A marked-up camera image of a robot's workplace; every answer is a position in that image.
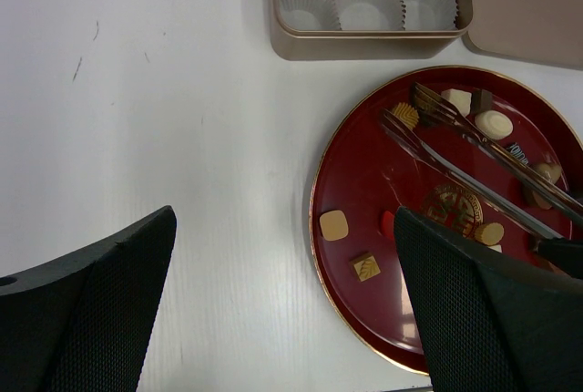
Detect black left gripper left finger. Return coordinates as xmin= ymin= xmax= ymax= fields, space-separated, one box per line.
xmin=1 ymin=206 xmax=177 ymax=391

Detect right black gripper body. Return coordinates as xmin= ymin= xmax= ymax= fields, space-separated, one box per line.
xmin=537 ymin=238 xmax=583 ymax=279

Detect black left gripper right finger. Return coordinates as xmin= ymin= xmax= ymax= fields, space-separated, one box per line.
xmin=394 ymin=207 xmax=582 ymax=391

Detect metal serving tongs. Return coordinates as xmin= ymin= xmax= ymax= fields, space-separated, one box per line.
xmin=379 ymin=82 xmax=582 ymax=239

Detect gold ribbed round chocolate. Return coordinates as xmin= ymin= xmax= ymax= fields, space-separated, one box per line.
xmin=391 ymin=102 xmax=420 ymax=130

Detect brown oval chocolate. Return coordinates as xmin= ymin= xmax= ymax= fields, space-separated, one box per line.
xmin=522 ymin=187 xmax=553 ymax=210

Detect white rectangular chocolate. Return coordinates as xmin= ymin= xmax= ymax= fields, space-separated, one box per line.
xmin=489 ymin=244 xmax=502 ymax=253

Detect caramel cylinder chocolate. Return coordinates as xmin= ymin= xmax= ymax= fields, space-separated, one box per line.
xmin=474 ymin=222 xmax=505 ymax=246

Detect black wrapped chocolate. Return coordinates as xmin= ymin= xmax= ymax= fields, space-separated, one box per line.
xmin=505 ymin=142 xmax=529 ymax=165

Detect gold leaf square chocolate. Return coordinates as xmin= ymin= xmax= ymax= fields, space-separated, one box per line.
xmin=351 ymin=253 xmax=381 ymax=282

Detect red oval chocolate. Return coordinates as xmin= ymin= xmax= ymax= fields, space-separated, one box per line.
xmin=380 ymin=211 xmax=394 ymax=241

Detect white oval chocolate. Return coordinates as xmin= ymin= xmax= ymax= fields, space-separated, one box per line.
xmin=475 ymin=110 xmax=514 ymax=140

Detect brown square chocolate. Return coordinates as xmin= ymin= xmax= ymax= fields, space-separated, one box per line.
xmin=470 ymin=89 xmax=493 ymax=114

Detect tan rounded square chocolate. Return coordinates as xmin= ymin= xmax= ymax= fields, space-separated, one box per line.
xmin=319 ymin=210 xmax=349 ymax=242

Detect white square chocolate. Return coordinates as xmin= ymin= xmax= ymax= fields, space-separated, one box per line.
xmin=441 ymin=88 xmax=472 ymax=117

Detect red round tray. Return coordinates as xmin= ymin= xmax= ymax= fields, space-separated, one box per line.
xmin=310 ymin=66 xmax=582 ymax=374

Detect gold tin lid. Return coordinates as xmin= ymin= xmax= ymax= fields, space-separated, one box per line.
xmin=465 ymin=0 xmax=582 ymax=70

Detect gold tin box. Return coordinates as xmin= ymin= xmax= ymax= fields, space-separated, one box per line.
xmin=270 ymin=0 xmax=473 ymax=61

